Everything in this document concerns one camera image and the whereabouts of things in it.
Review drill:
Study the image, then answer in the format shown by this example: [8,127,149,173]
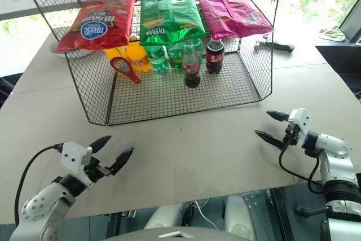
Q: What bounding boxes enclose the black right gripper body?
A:
[283,120,301,148]

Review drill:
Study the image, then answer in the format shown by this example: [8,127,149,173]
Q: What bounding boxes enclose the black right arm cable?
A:
[278,135,328,194]

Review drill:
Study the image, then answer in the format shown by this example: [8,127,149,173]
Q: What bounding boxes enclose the black wire mesh shelf rack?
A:
[16,0,284,127]

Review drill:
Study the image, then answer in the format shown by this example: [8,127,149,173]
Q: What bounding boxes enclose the orange soda plastic bottle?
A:
[125,43,151,74]
[103,46,128,64]

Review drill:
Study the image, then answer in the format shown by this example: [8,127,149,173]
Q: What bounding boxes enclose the green chip bag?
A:
[139,0,177,47]
[168,0,206,42]

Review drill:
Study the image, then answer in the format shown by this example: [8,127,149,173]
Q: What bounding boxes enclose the plastic cola bottle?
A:
[205,37,226,75]

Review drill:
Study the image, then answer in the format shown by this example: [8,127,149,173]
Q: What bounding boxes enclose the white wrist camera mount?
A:
[287,107,311,149]
[61,142,93,190]

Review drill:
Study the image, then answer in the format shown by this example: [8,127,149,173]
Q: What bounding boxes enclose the white thin cable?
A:
[193,199,224,227]

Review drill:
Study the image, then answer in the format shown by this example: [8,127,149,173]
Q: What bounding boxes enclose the pale green cloth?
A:
[318,25,347,42]

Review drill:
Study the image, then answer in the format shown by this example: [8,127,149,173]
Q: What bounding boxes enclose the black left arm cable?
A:
[14,143,64,225]

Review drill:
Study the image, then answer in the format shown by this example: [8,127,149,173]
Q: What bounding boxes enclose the black hand tool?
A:
[253,40,295,54]

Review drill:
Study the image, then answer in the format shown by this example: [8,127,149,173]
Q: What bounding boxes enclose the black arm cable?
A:
[14,143,64,225]
[278,135,328,194]

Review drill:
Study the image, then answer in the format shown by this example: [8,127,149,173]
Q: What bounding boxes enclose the black side desk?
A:
[314,40,361,104]

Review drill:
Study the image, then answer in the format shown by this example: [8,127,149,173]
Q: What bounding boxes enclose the red chip bag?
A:
[54,0,137,54]

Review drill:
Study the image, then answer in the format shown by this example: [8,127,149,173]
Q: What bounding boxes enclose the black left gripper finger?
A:
[109,147,135,176]
[90,135,112,157]

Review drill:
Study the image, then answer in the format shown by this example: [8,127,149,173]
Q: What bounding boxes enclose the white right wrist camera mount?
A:
[287,107,311,149]

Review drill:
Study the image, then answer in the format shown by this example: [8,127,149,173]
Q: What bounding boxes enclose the white rounded robot leg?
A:
[143,203,184,231]
[223,194,258,241]

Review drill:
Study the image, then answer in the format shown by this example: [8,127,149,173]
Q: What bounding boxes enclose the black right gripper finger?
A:
[266,110,290,124]
[254,129,285,150]

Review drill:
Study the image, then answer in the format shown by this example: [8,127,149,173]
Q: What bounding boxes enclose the grey robot torso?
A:
[103,225,255,241]

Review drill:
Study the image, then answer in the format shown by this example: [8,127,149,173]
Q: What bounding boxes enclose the glass cola bottle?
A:
[183,40,202,88]

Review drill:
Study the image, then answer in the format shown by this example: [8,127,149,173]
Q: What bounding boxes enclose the pink chip bag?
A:
[195,0,241,40]
[221,0,275,38]

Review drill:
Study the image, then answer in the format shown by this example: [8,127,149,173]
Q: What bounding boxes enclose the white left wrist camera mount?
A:
[61,142,93,190]

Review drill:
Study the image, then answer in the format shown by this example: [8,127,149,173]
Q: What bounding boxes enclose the green soda plastic bottle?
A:
[146,43,170,74]
[166,37,204,73]

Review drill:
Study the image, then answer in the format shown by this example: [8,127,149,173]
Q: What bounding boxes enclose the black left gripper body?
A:
[83,155,113,186]

